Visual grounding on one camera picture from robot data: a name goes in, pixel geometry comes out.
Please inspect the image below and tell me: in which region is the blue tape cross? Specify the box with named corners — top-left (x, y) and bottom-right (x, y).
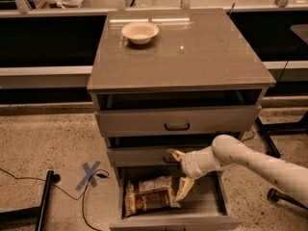
top-left (75, 161), bottom-right (100, 191)

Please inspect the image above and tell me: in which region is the black stand leg right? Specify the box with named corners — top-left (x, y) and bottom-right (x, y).
top-left (256, 118), bottom-right (280, 158)

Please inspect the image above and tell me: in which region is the black drawer handle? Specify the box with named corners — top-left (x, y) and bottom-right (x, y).
top-left (164, 122), bottom-right (190, 131)
top-left (163, 157), bottom-right (179, 164)

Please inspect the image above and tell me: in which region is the black middle drawer handle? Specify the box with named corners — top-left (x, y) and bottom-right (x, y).
top-left (163, 157), bottom-right (179, 164)

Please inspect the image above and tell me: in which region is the middle grey drawer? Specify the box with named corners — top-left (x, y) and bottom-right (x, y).
top-left (107, 146), bottom-right (174, 167)

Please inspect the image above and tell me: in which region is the black top drawer handle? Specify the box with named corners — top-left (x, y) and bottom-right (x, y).
top-left (164, 122), bottom-right (190, 131)

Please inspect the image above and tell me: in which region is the black floor cable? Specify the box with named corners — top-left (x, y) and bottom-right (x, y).
top-left (0, 167), bottom-right (111, 231)

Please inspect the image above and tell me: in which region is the black caster leg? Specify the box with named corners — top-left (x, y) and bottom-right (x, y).
top-left (268, 189), bottom-right (307, 209)

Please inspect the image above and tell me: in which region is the black stand leg left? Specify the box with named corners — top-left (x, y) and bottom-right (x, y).
top-left (0, 170), bottom-right (60, 231)

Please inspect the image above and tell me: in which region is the white paper bowl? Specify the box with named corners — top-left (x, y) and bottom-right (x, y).
top-left (121, 22), bottom-right (159, 44)

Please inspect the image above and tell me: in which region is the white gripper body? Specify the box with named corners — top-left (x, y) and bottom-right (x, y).
top-left (181, 146), bottom-right (225, 180)

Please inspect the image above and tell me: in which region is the top grey drawer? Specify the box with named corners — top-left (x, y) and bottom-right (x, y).
top-left (95, 105), bottom-right (261, 138)

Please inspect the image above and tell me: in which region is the grey drawer cabinet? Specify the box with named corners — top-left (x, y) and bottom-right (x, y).
top-left (86, 8), bottom-right (277, 231)

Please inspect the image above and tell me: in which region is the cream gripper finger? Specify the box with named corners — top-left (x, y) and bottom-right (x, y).
top-left (167, 148), bottom-right (185, 162)
top-left (175, 177), bottom-right (194, 201)

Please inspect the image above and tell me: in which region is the bottom grey open drawer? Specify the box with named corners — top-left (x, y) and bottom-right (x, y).
top-left (110, 164), bottom-right (242, 231)

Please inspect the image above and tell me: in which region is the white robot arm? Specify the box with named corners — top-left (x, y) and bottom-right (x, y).
top-left (167, 135), bottom-right (308, 207)

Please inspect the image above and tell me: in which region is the black stand leg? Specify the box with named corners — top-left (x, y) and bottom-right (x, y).
top-left (256, 118), bottom-right (280, 158)
top-left (0, 170), bottom-right (60, 231)

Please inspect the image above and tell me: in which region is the brown chip bag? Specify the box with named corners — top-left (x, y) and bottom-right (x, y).
top-left (124, 176), bottom-right (181, 217)

